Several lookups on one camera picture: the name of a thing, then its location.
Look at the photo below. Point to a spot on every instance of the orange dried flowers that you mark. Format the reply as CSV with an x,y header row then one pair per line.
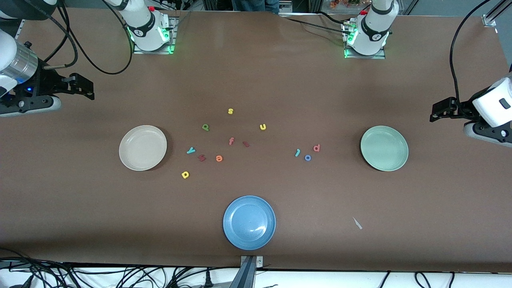
x,y
344,3

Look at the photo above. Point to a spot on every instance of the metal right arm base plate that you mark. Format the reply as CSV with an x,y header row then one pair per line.
x,y
172,38

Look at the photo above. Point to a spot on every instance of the teal letter y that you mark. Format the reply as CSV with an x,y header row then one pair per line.
x,y
191,150

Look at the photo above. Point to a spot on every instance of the grey metal camera mount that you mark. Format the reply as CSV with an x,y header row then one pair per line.
x,y
248,270

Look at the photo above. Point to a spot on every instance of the blue plate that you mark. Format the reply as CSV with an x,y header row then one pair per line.
x,y
249,222

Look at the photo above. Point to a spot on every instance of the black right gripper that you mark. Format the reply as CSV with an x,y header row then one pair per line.
x,y
47,82

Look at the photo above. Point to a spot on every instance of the beige brown plate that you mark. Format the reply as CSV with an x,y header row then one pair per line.
x,y
142,148

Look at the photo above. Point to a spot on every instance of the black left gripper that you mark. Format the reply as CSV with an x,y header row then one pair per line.
x,y
460,109

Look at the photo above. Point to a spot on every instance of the aluminium frame profile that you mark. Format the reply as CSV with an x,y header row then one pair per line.
x,y
494,15

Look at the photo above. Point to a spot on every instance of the green plate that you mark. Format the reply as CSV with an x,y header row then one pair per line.
x,y
384,148

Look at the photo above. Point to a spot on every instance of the person in blue jeans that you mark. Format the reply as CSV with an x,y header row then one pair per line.
x,y
256,4

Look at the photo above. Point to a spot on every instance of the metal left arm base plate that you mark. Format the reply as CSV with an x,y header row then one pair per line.
x,y
380,56

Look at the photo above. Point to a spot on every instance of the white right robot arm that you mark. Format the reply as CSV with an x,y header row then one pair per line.
x,y
146,32

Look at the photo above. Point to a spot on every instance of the white paper scrap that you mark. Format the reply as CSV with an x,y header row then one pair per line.
x,y
357,223

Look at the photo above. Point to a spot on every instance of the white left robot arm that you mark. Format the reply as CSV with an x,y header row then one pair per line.
x,y
374,32

